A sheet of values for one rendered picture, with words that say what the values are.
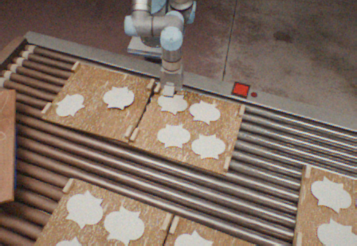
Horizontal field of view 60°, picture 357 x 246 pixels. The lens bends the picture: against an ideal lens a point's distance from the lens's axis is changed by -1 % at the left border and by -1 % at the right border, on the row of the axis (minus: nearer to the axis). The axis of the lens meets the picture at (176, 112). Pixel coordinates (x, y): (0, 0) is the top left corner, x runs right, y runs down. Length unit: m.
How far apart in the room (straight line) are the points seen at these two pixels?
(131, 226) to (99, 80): 0.72
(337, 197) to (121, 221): 0.79
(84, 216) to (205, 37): 2.33
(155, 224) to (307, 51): 2.47
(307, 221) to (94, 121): 0.92
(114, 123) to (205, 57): 1.73
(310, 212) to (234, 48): 2.09
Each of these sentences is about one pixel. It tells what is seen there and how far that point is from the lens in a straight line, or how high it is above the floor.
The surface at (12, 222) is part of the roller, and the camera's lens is 1.32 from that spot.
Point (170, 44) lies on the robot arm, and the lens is 1.09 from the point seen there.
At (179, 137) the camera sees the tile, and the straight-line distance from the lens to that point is 1.29.
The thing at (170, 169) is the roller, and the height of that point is 0.92.
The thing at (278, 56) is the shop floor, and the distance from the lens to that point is 3.10.
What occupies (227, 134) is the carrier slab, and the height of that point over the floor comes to 0.94.
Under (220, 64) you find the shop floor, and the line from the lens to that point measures 2.90.
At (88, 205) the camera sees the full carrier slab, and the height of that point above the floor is 0.95.
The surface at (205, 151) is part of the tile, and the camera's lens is 1.26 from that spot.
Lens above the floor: 2.05
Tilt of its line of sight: 54 degrees down
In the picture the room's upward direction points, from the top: straight up
